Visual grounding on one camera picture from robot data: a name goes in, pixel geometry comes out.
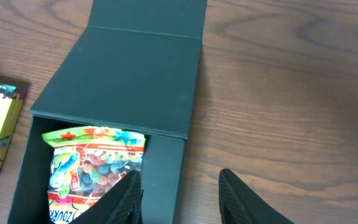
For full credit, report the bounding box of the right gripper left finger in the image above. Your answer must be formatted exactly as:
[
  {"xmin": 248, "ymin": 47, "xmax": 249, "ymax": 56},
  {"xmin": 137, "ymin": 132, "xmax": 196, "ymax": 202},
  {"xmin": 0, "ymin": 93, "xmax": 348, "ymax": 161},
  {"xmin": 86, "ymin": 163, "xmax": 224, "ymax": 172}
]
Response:
[{"xmin": 71, "ymin": 170, "xmax": 143, "ymax": 224}]

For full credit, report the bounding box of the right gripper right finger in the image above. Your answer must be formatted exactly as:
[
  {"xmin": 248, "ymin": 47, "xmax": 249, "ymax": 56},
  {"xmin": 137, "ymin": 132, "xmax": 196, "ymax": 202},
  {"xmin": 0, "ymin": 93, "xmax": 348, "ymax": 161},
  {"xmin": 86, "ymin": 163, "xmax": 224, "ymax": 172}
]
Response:
[{"xmin": 219, "ymin": 169, "xmax": 293, "ymax": 224}]

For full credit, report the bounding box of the Haribo sour worms bag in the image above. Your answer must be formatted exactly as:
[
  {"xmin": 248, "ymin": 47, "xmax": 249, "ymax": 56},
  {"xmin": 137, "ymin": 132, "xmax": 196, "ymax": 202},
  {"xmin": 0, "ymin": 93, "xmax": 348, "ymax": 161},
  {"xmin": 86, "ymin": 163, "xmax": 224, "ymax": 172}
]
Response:
[{"xmin": 42, "ymin": 126, "xmax": 146, "ymax": 223}]

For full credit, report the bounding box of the dark green gift box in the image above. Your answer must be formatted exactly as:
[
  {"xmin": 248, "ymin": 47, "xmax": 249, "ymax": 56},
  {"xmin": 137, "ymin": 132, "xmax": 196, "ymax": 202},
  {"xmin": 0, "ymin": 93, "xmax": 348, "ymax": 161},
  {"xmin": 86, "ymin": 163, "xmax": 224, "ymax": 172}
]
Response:
[{"xmin": 8, "ymin": 0, "xmax": 207, "ymax": 223}]

